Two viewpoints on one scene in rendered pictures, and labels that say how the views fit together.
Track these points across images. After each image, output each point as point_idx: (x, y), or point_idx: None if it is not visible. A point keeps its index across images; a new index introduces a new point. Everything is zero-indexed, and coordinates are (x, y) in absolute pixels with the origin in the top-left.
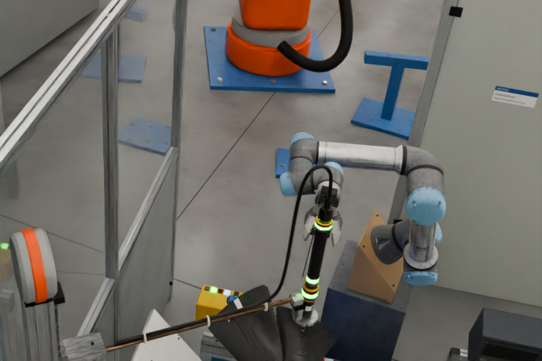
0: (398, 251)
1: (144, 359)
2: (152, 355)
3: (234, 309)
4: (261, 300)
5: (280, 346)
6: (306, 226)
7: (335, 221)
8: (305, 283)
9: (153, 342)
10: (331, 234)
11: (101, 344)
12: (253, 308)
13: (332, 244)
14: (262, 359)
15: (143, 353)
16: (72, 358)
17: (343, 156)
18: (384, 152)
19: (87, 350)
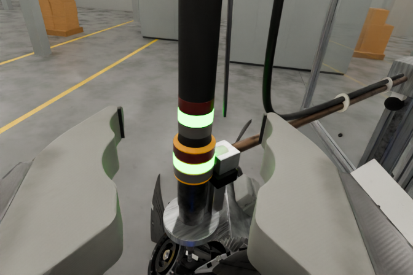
0: None
1: (385, 196)
2: (385, 212)
3: (319, 107)
4: (287, 115)
5: (223, 273)
6: (309, 142)
7: (31, 251)
8: (211, 140)
9: (404, 225)
10: (115, 147)
11: (407, 62)
12: (292, 120)
13: (123, 118)
14: (244, 251)
15: (394, 196)
16: (411, 56)
17: None
18: None
19: (409, 59)
